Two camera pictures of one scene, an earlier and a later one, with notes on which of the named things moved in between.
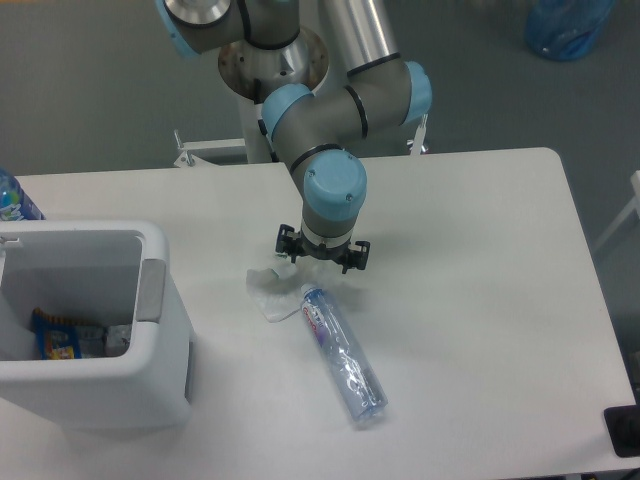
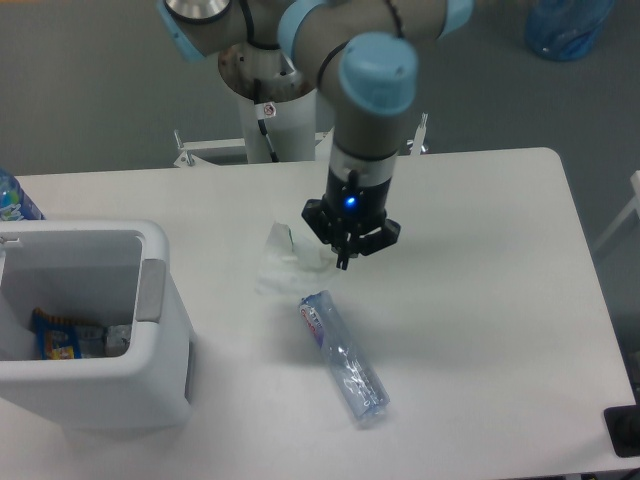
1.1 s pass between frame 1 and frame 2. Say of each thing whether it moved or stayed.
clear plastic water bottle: stayed
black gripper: moved
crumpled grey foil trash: stayed
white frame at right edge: stayed
